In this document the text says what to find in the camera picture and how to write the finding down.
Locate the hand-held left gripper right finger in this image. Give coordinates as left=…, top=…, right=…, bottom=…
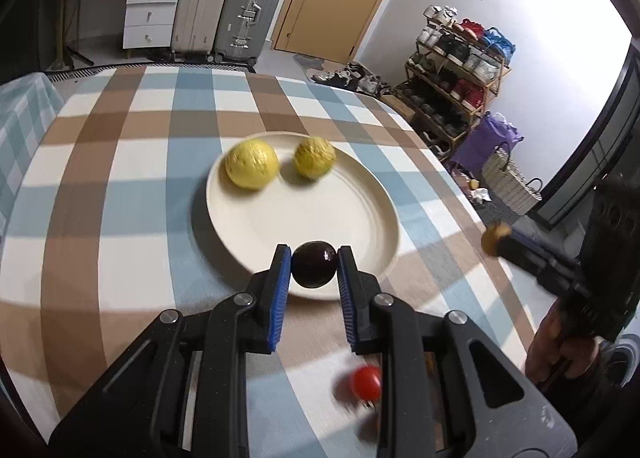
left=336, top=245, right=578, bottom=458

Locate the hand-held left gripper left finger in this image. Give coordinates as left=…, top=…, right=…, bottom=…
left=47, top=243, right=293, bottom=458

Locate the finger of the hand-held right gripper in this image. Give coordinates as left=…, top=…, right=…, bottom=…
left=499, top=229, right=587, bottom=297

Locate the dark purple plum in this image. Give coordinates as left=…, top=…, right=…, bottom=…
left=291, top=240, right=339, bottom=289

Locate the small brown fruit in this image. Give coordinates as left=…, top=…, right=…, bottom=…
left=481, top=224, right=512, bottom=255

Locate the cream round plate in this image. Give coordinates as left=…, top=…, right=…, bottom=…
left=191, top=132, right=401, bottom=301

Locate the person's right hand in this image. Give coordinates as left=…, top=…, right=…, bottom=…
left=524, top=295, right=602, bottom=387

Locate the woven basket bag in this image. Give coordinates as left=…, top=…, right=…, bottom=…
left=480, top=144, right=544, bottom=217

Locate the red cherry tomato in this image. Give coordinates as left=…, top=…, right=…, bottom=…
left=346, top=365, right=384, bottom=403

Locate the black framed glass door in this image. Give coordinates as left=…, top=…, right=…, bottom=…
left=529, top=36, right=640, bottom=235

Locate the purple fabric bag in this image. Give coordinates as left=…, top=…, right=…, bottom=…
left=451, top=112, right=524, bottom=185

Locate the large yellow wrinkled fruit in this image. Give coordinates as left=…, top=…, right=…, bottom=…
left=223, top=137, right=280, bottom=191

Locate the small yellow wrinkled fruit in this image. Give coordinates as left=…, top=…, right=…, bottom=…
left=293, top=136, right=336, bottom=181

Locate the brown blue checked tablecloth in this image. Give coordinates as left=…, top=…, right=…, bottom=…
left=0, top=65, right=540, bottom=441

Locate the metal shoe rack with shoes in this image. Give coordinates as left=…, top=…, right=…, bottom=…
left=394, top=4, right=517, bottom=162

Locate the pile of loose shoes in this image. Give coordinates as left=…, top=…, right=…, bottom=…
left=310, top=62, right=393, bottom=96

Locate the grey door mat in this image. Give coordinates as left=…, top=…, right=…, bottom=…
left=292, top=54, right=332, bottom=76

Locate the silver suitcase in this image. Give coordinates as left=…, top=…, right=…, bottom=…
left=215, top=0, right=289, bottom=65

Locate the wooden door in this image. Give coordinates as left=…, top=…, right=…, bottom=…
left=272, top=0, right=414, bottom=64

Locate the beige suitcase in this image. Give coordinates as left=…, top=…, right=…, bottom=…
left=170, top=0, right=237, bottom=63

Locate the blue white checked cloth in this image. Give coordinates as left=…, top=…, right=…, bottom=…
left=0, top=72, right=63, bottom=243

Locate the white drawer desk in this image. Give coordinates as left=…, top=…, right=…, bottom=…
left=50, top=0, right=188, bottom=52

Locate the black tripod stand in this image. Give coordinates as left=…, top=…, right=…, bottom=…
left=54, top=0, right=96, bottom=69

